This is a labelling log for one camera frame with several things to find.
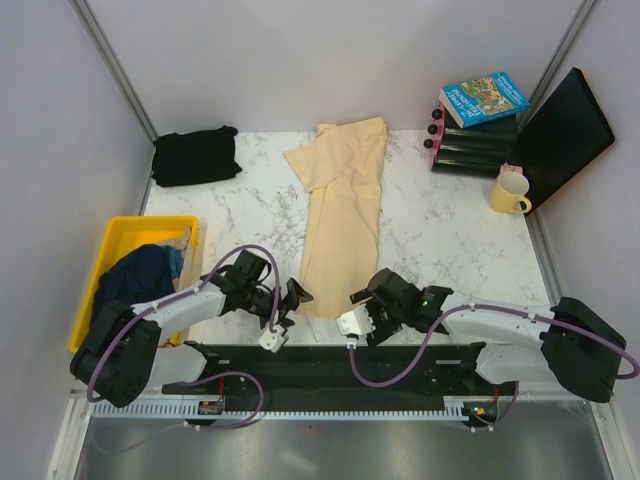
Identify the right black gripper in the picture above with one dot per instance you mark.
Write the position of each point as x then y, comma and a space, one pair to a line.
382, 332

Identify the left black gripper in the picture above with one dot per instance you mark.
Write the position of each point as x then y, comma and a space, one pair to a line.
295, 296

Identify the cream yellow t-shirt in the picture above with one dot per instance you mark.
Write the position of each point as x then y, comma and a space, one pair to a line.
341, 170

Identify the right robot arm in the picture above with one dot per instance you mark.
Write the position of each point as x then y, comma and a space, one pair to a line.
566, 343

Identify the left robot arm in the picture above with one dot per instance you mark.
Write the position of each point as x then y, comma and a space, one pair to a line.
125, 352

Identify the navy blue t-shirt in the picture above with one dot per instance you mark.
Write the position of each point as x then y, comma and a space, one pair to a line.
145, 274

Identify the yellow plastic bin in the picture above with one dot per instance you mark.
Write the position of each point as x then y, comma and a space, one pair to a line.
122, 235

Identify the folded black t-shirt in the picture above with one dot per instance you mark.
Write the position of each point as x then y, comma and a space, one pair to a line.
195, 158

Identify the yellow ceramic mug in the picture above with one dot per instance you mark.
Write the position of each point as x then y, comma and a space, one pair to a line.
509, 194

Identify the black box with knobs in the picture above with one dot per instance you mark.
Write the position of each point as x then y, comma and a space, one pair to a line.
477, 151

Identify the small pink box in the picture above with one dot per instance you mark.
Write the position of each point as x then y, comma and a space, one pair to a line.
508, 168

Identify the colourful treehouse book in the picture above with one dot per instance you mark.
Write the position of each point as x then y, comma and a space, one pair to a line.
483, 99

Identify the black flat panel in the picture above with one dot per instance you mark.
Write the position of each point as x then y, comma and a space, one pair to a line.
566, 133

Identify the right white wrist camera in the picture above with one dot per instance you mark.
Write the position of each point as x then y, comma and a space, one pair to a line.
355, 324

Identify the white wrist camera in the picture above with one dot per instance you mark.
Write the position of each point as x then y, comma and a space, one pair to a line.
355, 324
273, 339

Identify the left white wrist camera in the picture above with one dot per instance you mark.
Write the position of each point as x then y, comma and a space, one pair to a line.
273, 339

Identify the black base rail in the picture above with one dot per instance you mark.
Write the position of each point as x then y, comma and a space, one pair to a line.
305, 379

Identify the white slotted cable duct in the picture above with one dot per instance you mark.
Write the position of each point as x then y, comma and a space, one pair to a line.
189, 409

